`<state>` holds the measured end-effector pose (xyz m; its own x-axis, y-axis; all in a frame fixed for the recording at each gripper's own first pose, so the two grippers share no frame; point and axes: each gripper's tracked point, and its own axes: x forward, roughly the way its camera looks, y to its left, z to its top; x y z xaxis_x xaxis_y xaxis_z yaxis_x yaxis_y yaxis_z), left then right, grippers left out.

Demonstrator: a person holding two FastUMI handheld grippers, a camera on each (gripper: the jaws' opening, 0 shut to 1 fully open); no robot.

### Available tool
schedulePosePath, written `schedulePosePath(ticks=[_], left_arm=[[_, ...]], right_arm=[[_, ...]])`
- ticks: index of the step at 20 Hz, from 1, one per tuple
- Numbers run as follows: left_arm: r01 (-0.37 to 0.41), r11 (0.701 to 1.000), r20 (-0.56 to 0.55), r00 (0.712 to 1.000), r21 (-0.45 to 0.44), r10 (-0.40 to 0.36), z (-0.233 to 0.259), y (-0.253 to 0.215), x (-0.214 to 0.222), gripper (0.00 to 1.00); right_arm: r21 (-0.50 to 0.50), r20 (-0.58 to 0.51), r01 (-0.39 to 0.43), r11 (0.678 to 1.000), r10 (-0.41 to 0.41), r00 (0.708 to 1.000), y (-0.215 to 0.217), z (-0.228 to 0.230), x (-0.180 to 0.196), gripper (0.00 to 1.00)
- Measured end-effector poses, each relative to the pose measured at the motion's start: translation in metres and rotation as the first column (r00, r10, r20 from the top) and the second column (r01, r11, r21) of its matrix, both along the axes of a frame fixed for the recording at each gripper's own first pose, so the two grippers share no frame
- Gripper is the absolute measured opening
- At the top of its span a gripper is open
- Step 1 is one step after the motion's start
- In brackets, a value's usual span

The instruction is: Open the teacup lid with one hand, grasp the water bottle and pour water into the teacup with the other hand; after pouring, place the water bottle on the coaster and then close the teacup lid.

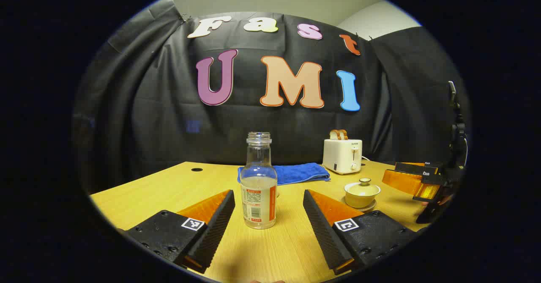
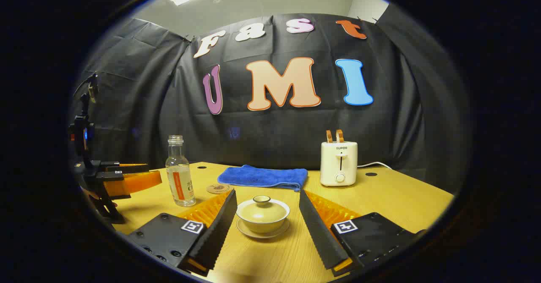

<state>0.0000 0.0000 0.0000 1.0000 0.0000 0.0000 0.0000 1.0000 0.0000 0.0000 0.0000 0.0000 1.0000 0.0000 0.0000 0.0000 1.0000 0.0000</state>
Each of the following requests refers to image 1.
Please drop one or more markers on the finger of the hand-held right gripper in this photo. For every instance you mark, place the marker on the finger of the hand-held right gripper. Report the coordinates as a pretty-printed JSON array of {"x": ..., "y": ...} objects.
[
  {"x": 403, "y": 181},
  {"x": 416, "y": 168}
]

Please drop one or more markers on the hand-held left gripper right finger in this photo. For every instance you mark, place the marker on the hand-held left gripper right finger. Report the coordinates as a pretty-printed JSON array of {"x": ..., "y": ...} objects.
[{"x": 323, "y": 232}]

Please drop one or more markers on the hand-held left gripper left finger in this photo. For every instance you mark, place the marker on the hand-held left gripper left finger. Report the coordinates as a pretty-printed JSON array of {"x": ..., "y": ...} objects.
[{"x": 213, "y": 232}]

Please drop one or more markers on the cream ceramic teacup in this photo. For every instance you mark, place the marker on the cream ceramic teacup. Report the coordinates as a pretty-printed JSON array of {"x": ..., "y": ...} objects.
[{"x": 361, "y": 199}]

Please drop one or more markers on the clear glass water bottle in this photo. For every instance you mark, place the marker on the clear glass water bottle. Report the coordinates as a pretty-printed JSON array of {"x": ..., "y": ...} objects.
[{"x": 258, "y": 207}]

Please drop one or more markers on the cream ceramic saucer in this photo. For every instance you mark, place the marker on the cream ceramic saucer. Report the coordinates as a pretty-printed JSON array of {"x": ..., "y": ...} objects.
[{"x": 372, "y": 208}]

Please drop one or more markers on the blue folded towel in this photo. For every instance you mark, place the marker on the blue folded towel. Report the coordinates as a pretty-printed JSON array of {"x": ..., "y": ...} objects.
[{"x": 300, "y": 173}]

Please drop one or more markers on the cream toaster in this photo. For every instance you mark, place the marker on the cream toaster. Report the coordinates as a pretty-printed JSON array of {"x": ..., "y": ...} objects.
[{"x": 340, "y": 156}]

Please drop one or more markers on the toast bread slice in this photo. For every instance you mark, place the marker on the toast bread slice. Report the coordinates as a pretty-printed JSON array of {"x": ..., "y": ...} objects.
[
  {"x": 344, "y": 134},
  {"x": 334, "y": 135}
]

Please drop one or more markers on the black backdrop cloth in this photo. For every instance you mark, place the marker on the black backdrop cloth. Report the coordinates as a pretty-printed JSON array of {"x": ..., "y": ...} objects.
[{"x": 169, "y": 126}]

